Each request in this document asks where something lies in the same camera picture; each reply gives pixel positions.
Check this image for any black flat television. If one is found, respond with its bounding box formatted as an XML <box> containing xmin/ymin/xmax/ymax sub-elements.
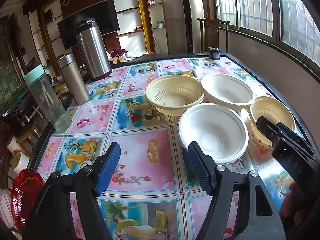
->
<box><xmin>57</xmin><ymin>0</ymin><xmax>120</xmax><ymax>50</ymax></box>

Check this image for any clear bottle with mint lid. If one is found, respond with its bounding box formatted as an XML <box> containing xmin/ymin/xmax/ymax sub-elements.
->
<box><xmin>24</xmin><ymin>64</ymin><xmax>72</xmax><ymax>133</ymax></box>

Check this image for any white orange round stool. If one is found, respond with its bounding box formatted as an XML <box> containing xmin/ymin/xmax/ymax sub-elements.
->
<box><xmin>7</xmin><ymin>135</ymin><xmax>26</xmax><ymax>156</ymax></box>

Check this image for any red glass plate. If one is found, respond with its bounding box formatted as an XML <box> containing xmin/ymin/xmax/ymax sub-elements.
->
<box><xmin>10</xmin><ymin>168</ymin><xmax>44</xmax><ymax>233</ymax></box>

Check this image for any wooden chair by window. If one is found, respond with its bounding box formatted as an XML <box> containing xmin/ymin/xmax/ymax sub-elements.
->
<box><xmin>197</xmin><ymin>18</ymin><xmax>231</xmax><ymax>53</ymax></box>

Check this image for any colourful fruit print tablecloth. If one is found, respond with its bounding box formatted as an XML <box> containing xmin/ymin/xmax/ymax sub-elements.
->
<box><xmin>34</xmin><ymin>56</ymin><xmax>272</xmax><ymax>239</ymax></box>

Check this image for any white green round stool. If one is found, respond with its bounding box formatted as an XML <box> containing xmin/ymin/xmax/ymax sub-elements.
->
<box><xmin>12</xmin><ymin>152</ymin><xmax>30</xmax><ymax>175</ymax></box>

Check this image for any large steel vacuum jug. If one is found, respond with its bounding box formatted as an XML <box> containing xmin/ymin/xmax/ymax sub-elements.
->
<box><xmin>76</xmin><ymin>18</ymin><xmax>112</xmax><ymax>81</ymax></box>

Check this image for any wooden stool near table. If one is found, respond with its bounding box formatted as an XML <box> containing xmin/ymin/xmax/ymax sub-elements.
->
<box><xmin>16</xmin><ymin>119</ymin><xmax>44</xmax><ymax>155</ymax></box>

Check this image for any large beige ribbed bowl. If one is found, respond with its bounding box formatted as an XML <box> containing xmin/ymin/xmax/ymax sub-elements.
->
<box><xmin>145</xmin><ymin>75</ymin><xmax>204</xmax><ymax>116</ymax></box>

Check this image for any floral painted wall panel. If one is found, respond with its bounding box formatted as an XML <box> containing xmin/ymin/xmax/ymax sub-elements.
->
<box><xmin>0</xmin><ymin>24</ymin><xmax>23</xmax><ymax>112</ymax></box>

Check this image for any tall white floor air conditioner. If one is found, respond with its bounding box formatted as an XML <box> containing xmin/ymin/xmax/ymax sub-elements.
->
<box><xmin>182</xmin><ymin>0</ymin><xmax>204</xmax><ymax>53</ymax></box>

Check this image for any slim steel thermos flask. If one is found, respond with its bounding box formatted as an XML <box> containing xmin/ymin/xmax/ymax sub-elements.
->
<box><xmin>57</xmin><ymin>53</ymin><xmax>90</xmax><ymax>105</ymax></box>

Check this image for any right hand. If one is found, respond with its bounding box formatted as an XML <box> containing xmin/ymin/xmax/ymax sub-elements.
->
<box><xmin>279</xmin><ymin>181</ymin><xmax>306</xmax><ymax>226</ymax></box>

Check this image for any white bowl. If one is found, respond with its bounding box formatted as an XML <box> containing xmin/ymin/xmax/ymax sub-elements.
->
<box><xmin>178</xmin><ymin>103</ymin><xmax>249</xmax><ymax>164</ymax></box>
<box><xmin>201</xmin><ymin>73</ymin><xmax>254</xmax><ymax>112</ymax></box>

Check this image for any small black round device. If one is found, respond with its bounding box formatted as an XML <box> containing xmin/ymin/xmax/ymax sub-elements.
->
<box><xmin>208</xmin><ymin>47</ymin><xmax>221</xmax><ymax>60</ymax></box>

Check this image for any small beige patterned bowl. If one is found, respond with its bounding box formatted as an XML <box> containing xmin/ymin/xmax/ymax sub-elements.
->
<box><xmin>245</xmin><ymin>96</ymin><xmax>296</xmax><ymax>146</ymax></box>

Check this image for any green top mahjong table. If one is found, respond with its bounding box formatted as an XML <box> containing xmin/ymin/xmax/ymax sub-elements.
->
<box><xmin>1</xmin><ymin>86</ymin><xmax>36</xmax><ymax>126</ymax></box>

